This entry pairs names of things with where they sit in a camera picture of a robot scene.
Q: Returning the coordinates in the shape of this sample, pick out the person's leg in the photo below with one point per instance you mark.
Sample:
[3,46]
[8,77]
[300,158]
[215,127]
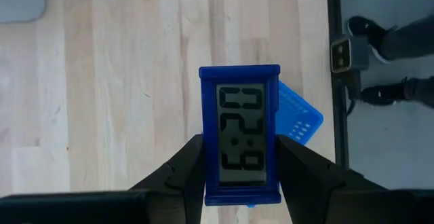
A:
[413,40]

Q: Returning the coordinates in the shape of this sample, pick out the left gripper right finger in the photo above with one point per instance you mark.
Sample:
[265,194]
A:
[312,183]

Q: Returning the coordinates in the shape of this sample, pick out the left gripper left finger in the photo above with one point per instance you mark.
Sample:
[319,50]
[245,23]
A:
[179,183]

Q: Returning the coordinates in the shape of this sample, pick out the person's shoe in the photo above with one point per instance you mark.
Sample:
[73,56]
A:
[383,95]
[364,30]

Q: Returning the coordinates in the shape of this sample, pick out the grey plastic bin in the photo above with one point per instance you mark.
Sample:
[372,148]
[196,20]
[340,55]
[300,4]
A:
[20,0]

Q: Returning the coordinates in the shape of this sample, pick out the blue slotted plastic basket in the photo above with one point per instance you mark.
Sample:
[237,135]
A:
[298,115]

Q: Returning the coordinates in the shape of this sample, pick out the dark blue digital clock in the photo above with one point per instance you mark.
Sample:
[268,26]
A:
[210,115]

